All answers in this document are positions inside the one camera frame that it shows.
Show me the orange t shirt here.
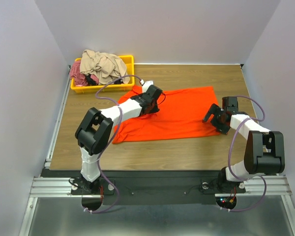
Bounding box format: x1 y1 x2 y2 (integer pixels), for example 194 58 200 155
113 86 219 144

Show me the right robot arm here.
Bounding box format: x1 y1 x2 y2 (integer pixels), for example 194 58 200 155
203 96 285 189

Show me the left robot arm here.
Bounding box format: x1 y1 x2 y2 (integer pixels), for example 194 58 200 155
75 81 163 193

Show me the yellow plastic bin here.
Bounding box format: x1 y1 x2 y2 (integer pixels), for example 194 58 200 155
69 55 135 93

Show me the beige t shirt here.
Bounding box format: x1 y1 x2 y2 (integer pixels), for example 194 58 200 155
80 49 127 85

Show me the black garment in bin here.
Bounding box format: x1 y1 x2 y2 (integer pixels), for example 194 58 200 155
85 74 99 86

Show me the pink t shirt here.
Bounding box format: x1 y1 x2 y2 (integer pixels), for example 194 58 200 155
69 60 89 87

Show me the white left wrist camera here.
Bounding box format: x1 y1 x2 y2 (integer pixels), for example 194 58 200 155
140 79 154 89

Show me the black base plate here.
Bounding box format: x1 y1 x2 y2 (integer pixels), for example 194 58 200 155
41 169 249 208

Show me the aluminium frame rail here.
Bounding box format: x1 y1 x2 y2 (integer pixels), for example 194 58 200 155
18 64 71 236

